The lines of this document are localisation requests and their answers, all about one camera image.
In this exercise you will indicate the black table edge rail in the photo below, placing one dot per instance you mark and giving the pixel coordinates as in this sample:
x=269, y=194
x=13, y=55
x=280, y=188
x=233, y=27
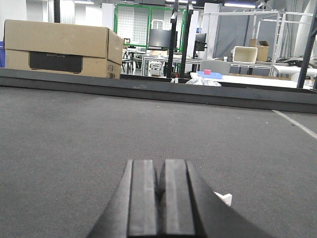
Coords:
x=142, y=87

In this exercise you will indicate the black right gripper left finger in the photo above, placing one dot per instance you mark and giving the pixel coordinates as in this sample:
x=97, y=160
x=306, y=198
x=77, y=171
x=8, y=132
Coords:
x=132, y=211

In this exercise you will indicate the small white plastic piece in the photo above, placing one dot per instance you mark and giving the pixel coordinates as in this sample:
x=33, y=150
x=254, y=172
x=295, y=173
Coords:
x=227, y=198

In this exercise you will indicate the large brown cardboard box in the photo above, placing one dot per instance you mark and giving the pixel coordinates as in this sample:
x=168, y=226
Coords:
x=62, y=48

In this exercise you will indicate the black computer monitor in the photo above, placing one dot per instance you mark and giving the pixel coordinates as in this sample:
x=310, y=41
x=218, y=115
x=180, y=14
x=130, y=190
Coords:
x=159, y=39

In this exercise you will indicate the white plastic tub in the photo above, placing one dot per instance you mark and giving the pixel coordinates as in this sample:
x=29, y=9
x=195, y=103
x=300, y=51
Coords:
x=244, y=54

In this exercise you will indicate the pink cube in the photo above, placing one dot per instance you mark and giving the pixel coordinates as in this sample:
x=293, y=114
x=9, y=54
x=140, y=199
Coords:
x=207, y=72

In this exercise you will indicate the small brown cardboard box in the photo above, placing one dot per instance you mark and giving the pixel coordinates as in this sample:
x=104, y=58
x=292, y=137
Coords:
x=263, y=49

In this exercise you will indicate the green wire mesh fence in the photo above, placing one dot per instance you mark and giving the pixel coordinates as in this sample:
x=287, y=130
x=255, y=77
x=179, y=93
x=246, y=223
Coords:
x=134, y=22

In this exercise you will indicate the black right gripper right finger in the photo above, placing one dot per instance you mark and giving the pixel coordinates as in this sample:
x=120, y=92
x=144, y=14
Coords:
x=190, y=209

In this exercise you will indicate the crumpled clear plastic bag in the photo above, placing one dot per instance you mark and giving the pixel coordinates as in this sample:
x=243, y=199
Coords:
x=203, y=82

